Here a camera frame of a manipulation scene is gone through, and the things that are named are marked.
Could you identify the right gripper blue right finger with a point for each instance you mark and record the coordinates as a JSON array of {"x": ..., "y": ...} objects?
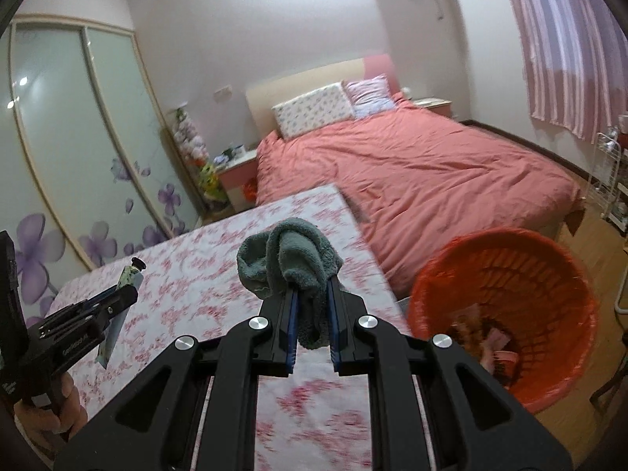
[{"x": 343, "y": 307}]

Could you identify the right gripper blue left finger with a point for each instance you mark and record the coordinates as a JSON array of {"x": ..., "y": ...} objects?
[{"x": 288, "y": 336}]

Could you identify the grey green towel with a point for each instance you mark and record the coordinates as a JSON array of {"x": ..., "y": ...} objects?
[{"x": 293, "y": 255}]

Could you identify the floral hand cream tube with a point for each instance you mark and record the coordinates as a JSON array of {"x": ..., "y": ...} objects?
[{"x": 131, "y": 275}]

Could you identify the person's left hand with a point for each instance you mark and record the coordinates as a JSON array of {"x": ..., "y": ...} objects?
[{"x": 39, "y": 424}]

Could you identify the floral pink white tablecloth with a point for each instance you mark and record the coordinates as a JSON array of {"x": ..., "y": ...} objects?
[{"x": 313, "y": 420}]

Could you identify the orange bag under nightstand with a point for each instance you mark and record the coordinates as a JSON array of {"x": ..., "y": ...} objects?
[{"x": 250, "y": 190}]

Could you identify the bed with coral duvet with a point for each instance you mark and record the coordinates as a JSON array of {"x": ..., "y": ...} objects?
[{"x": 416, "y": 180}]

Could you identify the pink left nightstand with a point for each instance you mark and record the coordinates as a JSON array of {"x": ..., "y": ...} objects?
[{"x": 234, "y": 175}]

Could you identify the pink paper in basket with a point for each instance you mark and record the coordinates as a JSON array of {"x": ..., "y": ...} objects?
[{"x": 495, "y": 356}]

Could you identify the white mug on nightstand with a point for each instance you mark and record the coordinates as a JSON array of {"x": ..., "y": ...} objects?
[{"x": 239, "y": 151}]

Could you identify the orange plastic laundry basket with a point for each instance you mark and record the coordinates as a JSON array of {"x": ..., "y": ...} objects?
[{"x": 527, "y": 284}]

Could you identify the hanging plush toys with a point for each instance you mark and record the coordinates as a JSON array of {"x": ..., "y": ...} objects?
[{"x": 195, "y": 155}]

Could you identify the sliding wardrobe with flower decals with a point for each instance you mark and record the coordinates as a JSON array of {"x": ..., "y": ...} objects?
[{"x": 89, "y": 174}]

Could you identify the floral white pillow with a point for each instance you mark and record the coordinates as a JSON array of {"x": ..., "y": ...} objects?
[{"x": 313, "y": 110}]

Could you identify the pink striped pillow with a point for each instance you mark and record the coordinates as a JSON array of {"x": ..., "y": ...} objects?
[{"x": 370, "y": 96}]

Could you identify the beige pink headboard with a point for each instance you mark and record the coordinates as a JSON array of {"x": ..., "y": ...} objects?
[{"x": 262, "y": 97}]

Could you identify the right nightstand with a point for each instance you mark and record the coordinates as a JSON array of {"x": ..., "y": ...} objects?
[{"x": 435, "y": 105}]

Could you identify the pink striped curtain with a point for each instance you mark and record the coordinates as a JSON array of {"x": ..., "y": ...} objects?
[{"x": 575, "y": 58}]

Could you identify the white wire rack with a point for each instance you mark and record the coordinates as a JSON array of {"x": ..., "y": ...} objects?
[{"x": 607, "y": 182}]

